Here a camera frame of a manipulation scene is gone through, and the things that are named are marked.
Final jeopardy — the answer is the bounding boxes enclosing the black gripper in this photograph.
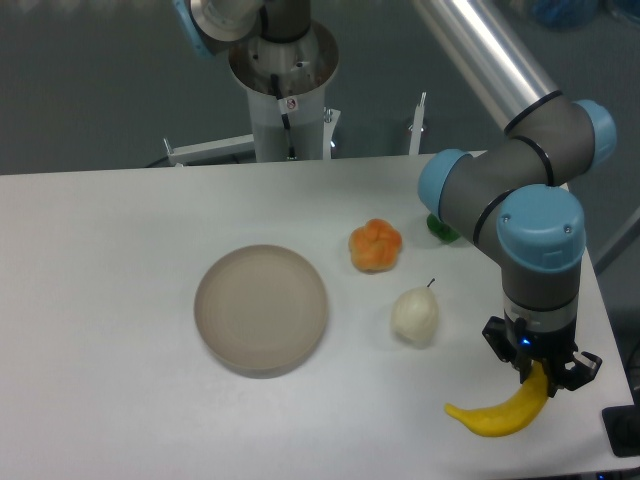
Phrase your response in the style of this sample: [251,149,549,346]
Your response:
[482,316,602,398]

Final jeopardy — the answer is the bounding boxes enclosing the yellow banana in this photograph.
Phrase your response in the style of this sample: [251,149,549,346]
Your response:
[444,362,548,438]

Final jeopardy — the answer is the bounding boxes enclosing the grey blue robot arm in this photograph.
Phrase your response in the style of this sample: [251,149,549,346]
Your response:
[175,1,617,394]

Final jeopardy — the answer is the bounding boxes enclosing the beige round plate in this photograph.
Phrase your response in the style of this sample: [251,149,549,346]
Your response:
[194,245,329,378]

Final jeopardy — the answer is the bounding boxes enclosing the black device at table edge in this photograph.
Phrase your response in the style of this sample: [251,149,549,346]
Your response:
[602,405,639,458]

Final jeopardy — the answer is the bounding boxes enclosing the white pear toy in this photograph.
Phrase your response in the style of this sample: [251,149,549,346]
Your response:
[390,279,440,348]

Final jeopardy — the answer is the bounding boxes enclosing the green bell pepper toy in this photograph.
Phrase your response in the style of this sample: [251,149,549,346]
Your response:
[426,213,461,244]

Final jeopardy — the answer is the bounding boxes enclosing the orange pumpkin toy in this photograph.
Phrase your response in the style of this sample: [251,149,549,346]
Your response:
[348,219,403,273]

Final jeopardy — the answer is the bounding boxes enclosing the blue object in background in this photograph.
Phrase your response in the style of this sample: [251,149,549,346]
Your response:
[526,0,599,31]

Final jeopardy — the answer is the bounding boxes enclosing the white upright frame post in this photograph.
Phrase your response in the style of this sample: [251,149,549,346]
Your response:
[408,92,427,155]

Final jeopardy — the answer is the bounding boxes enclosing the white metal frame bracket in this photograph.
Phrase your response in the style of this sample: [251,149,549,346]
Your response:
[163,134,254,166]

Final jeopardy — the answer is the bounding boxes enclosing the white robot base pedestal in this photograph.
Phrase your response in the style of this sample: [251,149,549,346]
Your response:
[229,21,339,162]

